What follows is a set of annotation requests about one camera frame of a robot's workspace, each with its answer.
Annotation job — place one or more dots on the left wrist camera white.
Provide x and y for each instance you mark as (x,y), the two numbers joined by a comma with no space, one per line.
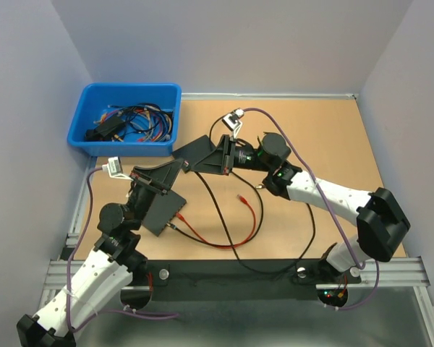
(114,169)

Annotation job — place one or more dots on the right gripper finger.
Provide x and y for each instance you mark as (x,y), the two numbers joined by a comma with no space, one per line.
(212,163)
(220,149)

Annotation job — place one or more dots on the black base mat strip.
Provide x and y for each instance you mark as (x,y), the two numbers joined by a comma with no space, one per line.
(227,280)

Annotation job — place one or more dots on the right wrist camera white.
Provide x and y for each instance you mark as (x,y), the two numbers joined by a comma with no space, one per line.
(233,122)

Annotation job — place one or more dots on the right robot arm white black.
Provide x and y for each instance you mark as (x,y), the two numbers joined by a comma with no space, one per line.
(380,222)

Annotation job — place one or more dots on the blue plastic bin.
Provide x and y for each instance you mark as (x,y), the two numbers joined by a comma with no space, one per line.
(127,119)

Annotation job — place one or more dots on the black network switch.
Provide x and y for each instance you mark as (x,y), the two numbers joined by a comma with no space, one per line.
(162,211)
(194,151)

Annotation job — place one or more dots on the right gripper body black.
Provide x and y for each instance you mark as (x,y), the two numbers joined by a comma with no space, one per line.
(247,157)

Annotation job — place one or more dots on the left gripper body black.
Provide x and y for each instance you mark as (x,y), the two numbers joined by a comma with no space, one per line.
(148,184)

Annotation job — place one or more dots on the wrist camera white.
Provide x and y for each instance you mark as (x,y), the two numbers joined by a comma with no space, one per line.
(233,122)
(114,169)

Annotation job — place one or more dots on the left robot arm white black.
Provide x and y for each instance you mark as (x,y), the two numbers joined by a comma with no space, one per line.
(111,263)

